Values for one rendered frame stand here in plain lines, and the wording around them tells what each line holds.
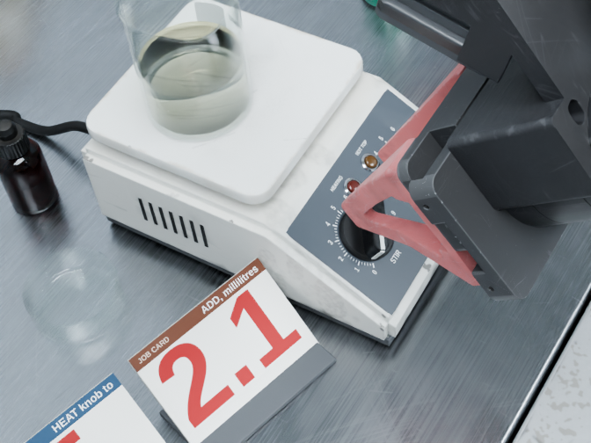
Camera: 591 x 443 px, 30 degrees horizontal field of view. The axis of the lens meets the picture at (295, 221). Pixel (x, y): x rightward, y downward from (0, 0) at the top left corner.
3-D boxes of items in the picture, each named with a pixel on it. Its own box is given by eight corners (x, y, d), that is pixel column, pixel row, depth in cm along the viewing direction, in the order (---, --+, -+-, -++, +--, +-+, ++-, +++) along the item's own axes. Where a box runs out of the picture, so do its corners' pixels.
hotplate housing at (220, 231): (490, 191, 67) (499, 99, 61) (391, 357, 61) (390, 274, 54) (187, 76, 75) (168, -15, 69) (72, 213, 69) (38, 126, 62)
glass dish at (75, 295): (127, 339, 63) (119, 318, 61) (31, 353, 63) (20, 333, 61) (124, 261, 66) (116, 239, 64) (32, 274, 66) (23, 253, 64)
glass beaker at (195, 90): (130, 90, 63) (97, -27, 56) (235, 54, 64) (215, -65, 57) (168, 175, 59) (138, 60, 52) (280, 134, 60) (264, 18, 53)
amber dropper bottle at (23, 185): (66, 200, 69) (37, 126, 64) (24, 224, 68) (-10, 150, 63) (45, 171, 71) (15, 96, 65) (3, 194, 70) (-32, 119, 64)
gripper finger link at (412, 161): (280, 194, 49) (428, 163, 41) (360, 90, 52) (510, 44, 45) (369, 299, 51) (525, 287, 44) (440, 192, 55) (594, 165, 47)
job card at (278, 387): (337, 361, 61) (332, 322, 57) (213, 469, 57) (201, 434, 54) (262, 296, 64) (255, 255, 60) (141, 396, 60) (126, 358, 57)
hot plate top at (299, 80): (370, 64, 63) (369, 54, 62) (261, 213, 57) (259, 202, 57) (197, 3, 67) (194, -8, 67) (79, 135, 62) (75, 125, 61)
